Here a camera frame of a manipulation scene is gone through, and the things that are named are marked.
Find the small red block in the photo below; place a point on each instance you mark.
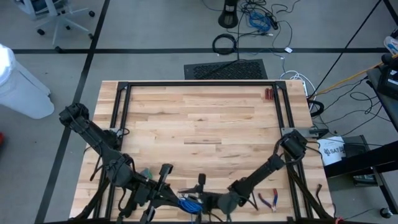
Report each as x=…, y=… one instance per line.
x=269, y=94

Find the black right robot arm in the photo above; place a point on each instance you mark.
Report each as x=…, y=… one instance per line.
x=264, y=171

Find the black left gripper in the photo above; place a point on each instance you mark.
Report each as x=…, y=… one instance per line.
x=152, y=196

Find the black slanted pole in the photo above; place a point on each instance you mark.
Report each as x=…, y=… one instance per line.
x=345, y=48

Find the grey side table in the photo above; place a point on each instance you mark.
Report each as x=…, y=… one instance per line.
x=385, y=112

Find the white blue office chair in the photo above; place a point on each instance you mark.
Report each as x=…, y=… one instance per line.
x=60, y=18

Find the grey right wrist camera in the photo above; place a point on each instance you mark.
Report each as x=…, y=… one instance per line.
x=228, y=203

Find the black round foot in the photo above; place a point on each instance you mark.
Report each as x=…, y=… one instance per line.
x=386, y=212

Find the black side table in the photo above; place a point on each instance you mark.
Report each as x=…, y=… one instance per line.
x=357, y=160

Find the black power strip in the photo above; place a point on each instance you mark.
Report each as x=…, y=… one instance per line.
x=273, y=22

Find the white power strip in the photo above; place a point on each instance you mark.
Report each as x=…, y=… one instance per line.
x=304, y=88

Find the black cylindrical bin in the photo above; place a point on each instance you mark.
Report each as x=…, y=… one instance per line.
x=228, y=18

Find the white trash bin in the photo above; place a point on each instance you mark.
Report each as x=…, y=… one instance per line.
x=21, y=90

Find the black perforated floor mat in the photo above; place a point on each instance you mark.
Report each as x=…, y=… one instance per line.
x=224, y=71

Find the black equipment case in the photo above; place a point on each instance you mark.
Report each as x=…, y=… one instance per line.
x=388, y=84

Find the person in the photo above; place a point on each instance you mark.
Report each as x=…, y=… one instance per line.
x=391, y=43

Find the small white adapter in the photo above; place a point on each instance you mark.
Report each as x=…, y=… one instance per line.
x=288, y=49

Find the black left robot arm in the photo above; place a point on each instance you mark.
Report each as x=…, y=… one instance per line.
x=102, y=146

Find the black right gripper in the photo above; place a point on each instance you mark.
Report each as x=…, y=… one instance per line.
x=213, y=202

